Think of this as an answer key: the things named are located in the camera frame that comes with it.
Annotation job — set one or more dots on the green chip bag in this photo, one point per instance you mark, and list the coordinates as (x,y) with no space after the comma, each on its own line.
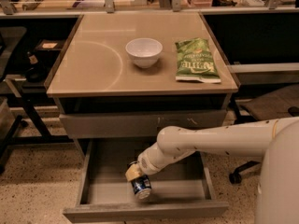
(195,62)

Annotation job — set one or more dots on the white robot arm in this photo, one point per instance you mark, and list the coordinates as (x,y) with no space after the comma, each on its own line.
(276,141)

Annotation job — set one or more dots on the grey drawer cabinet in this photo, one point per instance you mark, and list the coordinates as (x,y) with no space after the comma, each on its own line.
(97,76)

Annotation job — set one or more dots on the blue pepsi can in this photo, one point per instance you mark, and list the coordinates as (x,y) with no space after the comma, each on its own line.
(141,187)

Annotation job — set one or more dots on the black office chair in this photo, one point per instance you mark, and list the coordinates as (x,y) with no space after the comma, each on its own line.
(250,115)

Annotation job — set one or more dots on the white bowl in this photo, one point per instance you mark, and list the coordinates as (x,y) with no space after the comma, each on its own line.
(144,52)

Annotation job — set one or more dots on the black device under desk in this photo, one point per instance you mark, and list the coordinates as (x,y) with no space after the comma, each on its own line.
(37,71)

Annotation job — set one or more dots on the closed top drawer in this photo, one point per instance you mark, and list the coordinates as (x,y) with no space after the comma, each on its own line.
(137,124)

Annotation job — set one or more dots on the open middle drawer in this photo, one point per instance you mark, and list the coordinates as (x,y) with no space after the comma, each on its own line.
(181,190)

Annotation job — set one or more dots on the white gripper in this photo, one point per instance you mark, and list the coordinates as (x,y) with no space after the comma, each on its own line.
(145,163)

